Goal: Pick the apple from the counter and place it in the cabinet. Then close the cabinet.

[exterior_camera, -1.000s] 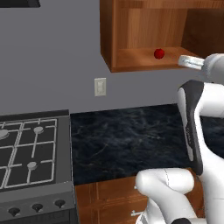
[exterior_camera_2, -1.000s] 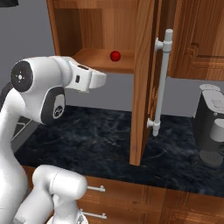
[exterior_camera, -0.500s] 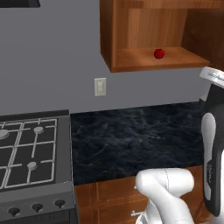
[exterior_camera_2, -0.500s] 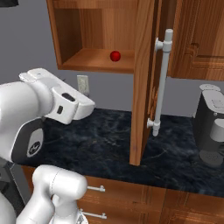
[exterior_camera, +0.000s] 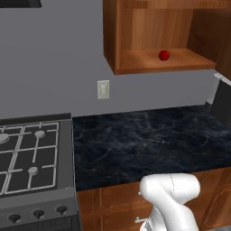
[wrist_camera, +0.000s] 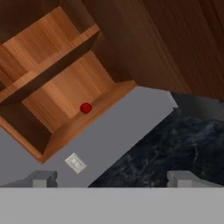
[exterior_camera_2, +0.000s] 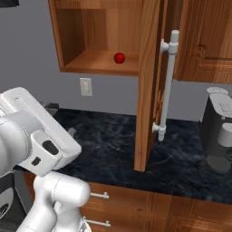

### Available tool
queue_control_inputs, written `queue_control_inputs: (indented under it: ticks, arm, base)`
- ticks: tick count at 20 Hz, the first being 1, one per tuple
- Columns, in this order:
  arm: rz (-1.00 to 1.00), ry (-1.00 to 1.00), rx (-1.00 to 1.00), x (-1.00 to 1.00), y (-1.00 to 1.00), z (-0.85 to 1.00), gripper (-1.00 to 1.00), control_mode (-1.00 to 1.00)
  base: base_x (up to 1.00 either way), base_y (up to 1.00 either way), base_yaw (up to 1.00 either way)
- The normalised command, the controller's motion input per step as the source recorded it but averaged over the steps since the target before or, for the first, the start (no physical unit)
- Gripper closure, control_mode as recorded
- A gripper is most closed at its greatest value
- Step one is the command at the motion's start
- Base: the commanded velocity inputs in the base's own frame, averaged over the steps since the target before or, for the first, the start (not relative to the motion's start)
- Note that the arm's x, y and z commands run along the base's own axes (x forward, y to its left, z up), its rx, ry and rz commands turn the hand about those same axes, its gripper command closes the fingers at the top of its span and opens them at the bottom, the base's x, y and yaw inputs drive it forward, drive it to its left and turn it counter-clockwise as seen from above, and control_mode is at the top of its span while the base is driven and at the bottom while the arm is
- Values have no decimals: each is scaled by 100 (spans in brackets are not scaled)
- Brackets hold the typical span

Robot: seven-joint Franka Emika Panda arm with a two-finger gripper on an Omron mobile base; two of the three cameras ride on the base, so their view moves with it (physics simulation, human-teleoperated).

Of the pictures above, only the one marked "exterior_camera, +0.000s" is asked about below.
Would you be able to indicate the dark grey appliance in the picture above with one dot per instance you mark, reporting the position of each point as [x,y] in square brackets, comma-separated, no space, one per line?
[221,102]

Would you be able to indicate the wooden drawer front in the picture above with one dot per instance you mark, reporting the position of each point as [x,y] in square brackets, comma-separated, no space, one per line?
[120,221]
[120,195]

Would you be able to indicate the open wooden wall cabinet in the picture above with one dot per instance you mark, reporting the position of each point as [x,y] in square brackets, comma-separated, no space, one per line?
[144,33]

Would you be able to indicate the wooden base cupboard door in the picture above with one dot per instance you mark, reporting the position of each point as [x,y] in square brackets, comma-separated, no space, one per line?
[218,201]

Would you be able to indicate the dark range hood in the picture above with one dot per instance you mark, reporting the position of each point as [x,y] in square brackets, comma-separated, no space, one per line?
[18,3]

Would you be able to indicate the white wall light switch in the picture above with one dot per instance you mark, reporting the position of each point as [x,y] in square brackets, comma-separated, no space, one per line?
[103,89]

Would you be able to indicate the black hob knob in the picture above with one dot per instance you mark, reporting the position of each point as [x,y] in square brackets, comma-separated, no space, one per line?
[38,214]
[14,217]
[61,209]

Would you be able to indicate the grey gas hob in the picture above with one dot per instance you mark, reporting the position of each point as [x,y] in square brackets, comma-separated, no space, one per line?
[36,156]

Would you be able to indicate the red apple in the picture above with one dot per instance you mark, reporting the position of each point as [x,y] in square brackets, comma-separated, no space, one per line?
[164,55]

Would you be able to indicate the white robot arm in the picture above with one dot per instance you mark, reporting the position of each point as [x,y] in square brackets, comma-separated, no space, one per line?
[170,195]

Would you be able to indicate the wooden cabinet door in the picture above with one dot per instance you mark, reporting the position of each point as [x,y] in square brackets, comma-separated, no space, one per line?
[210,33]

